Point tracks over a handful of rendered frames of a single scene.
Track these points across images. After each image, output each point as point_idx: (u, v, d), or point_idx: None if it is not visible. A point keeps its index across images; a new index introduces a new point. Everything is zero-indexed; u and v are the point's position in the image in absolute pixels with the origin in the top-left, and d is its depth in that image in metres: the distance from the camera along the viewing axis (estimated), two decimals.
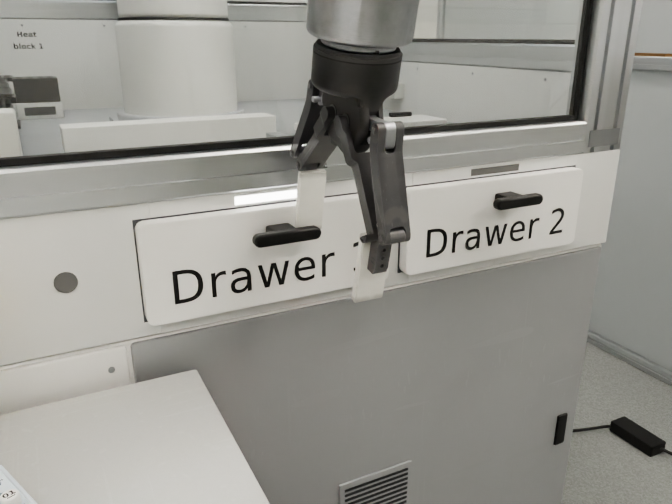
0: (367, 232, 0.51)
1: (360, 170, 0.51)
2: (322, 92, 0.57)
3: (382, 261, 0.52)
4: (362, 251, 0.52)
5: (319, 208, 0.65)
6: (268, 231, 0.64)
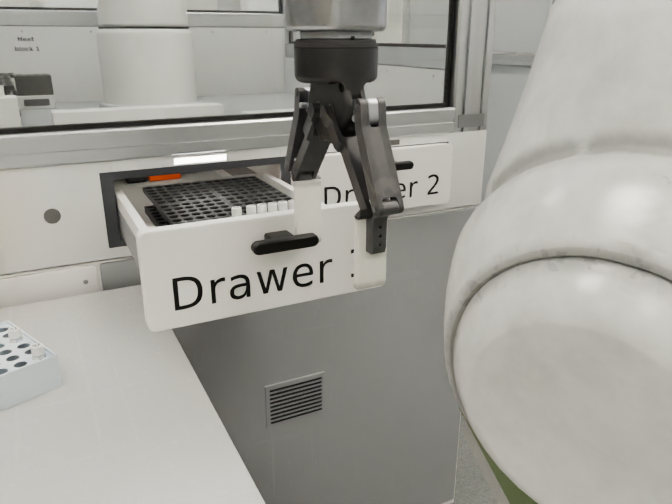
0: (361, 210, 0.52)
1: (348, 152, 0.52)
2: (308, 97, 0.60)
3: (379, 239, 0.52)
4: (358, 231, 0.52)
5: (317, 218, 0.66)
6: (266, 238, 0.65)
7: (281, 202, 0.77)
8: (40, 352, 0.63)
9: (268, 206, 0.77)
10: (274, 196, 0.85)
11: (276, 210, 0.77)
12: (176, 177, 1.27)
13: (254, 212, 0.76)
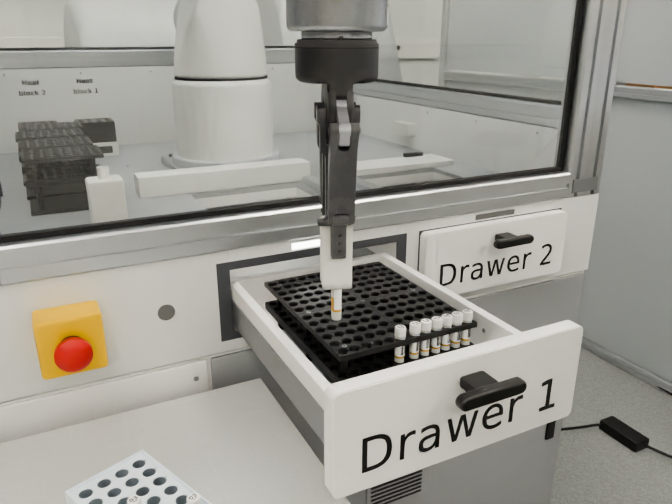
0: (325, 215, 0.58)
1: (326, 163, 0.55)
2: None
3: (339, 246, 0.58)
4: (323, 237, 0.58)
5: (345, 257, 0.61)
6: (465, 385, 0.55)
7: (446, 317, 0.68)
8: None
9: (433, 322, 0.67)
10: (421, 298, 0.76)
11: (441, 327, 0.67)
12: None
13: (419, 331, 0.66)
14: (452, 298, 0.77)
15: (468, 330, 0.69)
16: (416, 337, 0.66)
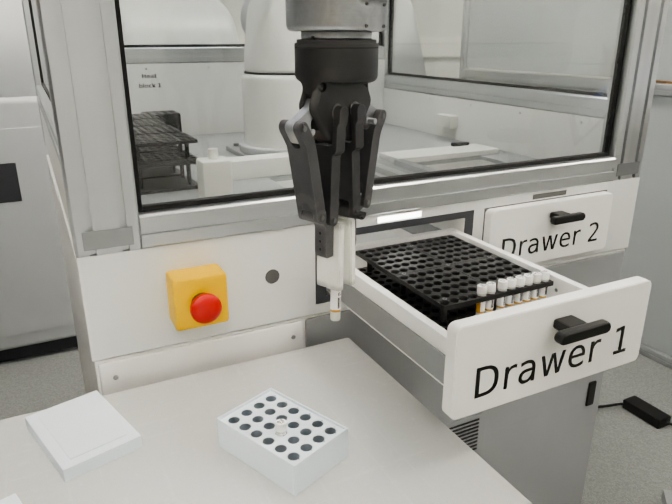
0: None
1: None
2: None
3: (320, 244, 0.58)
4: (317, 233, 0.60)
5: (347, 260, 0.61)
6: (559, 325, 0.66)
7: (528, 275, 0.78)
8: None
9: (517, 280, 0.77)
10: (498, 263, 0.86)
11: (524, 284, 0.78)
12: None
13: (506, 287, 0.76)
14: (524, 264, 0.88)
15: (545, 288, 0.80)
16: (504, 292, 0.76)
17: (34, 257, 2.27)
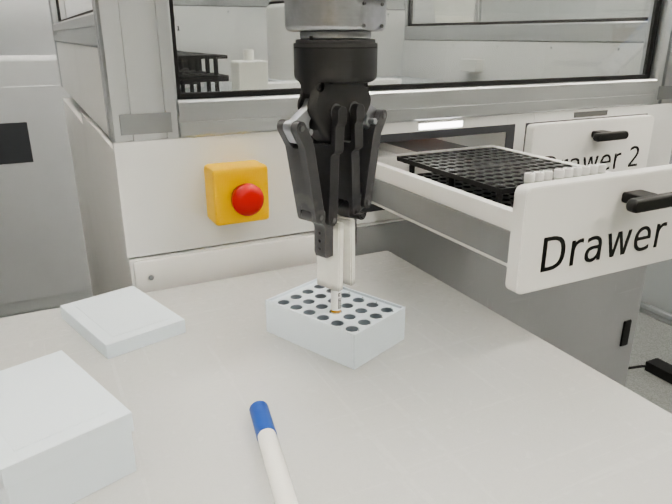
0: None
1: None
2: None
3: (319, 244, 0.58)
4: (317, 233, 0.60)
5: (346, 260, 0.60)
6: (629, 197, 0.62)
7: (585, 166, 0.74)
8: (533, 178, 0.71)
9: (574, 170, 0.74)
10: (548, 164, 0.82)
11: (581, 174, 0.74)
12: None
13: (563, 176, 0.73)
14: (574, 166, 0.84)
15: None
16: None
17: (45, 220, 2.23)
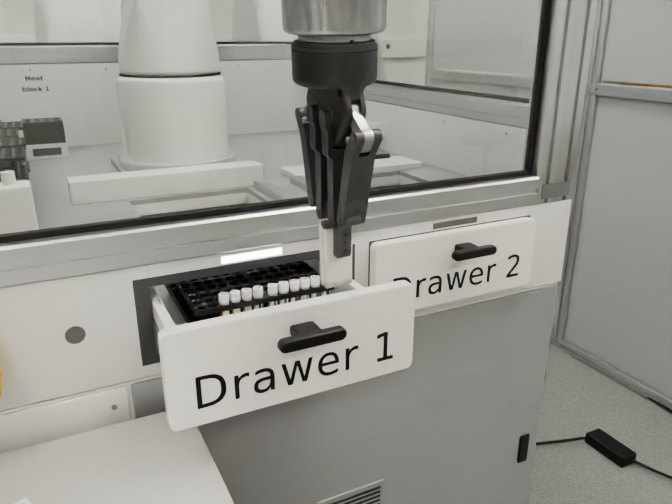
0: (328, 217, 0.57)
1: (334, 167, 0.55)
2: None
3: (345, 245, 0.58)
4: (326, 238, 0.58)
5: (344, 257, 0.61)
6: (292, 332, 0.63)
7: (303, 279, 0.75)
8: (240, 296, 0.72)
9: (290, 284, 0.74)
10: (294, 266, 0.83)
11: (298, 288, 0.75)
12: None
13: (276, 291, 0.73)
14: None
15: (326, 292, 0.77)
16: (272, 296, 0.73)
17: None
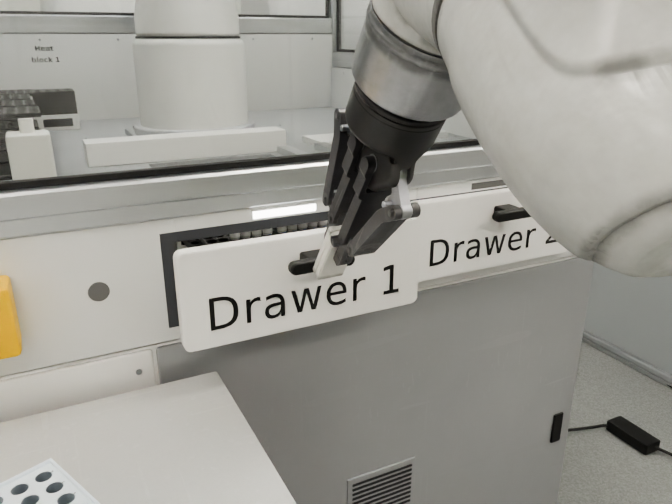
0: (339, 234, 0.56)
1: (360, 205, 0.52)
2: None
3: (347, 258, 0.58)
4: (331, 247, 0.58)
5: None
6: (302, 257, 0.65)
7: None
8: (250, 231, 0.74)
9: None
10: None
11: (306, 226, 0.77)
12: None
13: (285, 229, 0.75)
14: None
15: None
16: (281, 233, 0.75)
17: None
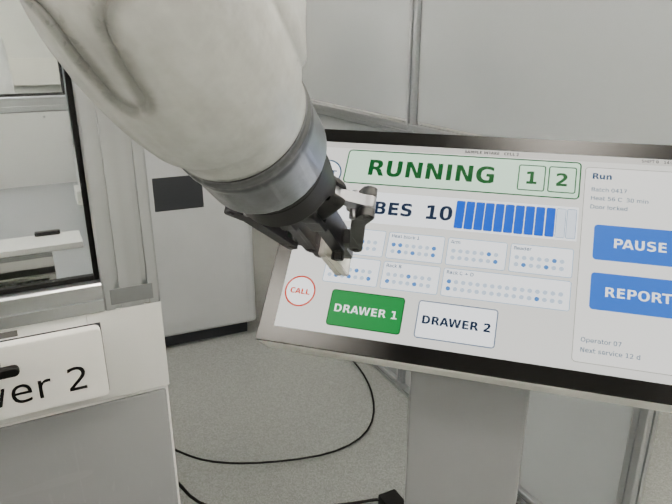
0: (333, 250, 0.56)
1: (330, 230, 0.51)
2: None
3: None
4: (336, 259, 0.58)
5: None
6: None
7: None
8: None
9: None
10: None
11: None
12: None
13: None
14: None
15: None
16: None
17: None
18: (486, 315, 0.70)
